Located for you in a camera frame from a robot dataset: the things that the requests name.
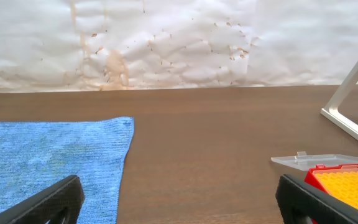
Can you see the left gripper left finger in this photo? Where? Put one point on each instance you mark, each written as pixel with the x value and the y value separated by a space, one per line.
pixel 57 202

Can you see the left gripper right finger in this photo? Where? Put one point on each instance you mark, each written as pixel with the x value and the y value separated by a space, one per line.
pixel 309 205

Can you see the blue cloth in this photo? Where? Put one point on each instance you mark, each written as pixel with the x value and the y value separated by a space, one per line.
pixel 51 161

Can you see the red and yellow tip box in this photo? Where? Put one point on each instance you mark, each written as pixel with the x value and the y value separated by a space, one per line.
pixel 353 186

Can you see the white and blue stand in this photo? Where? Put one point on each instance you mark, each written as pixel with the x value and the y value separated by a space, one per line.
pixel 346 90

